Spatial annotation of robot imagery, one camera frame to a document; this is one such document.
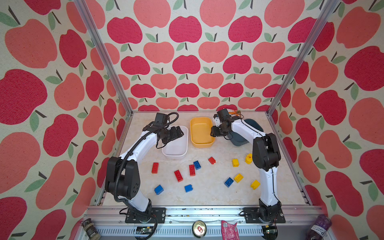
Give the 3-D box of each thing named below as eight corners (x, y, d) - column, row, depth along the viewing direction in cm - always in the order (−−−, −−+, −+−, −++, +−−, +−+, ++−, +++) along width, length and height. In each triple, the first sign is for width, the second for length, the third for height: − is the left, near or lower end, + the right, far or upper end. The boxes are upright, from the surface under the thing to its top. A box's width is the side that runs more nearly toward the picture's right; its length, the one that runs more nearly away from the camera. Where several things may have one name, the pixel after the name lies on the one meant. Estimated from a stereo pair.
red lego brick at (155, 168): (151, 173, 91) (150, 172, 89) (153, 163, 95) (152, 162, 93) (158, 173, 91) (157, 172, 89) (159, 163, 95) (158, 162, 93)
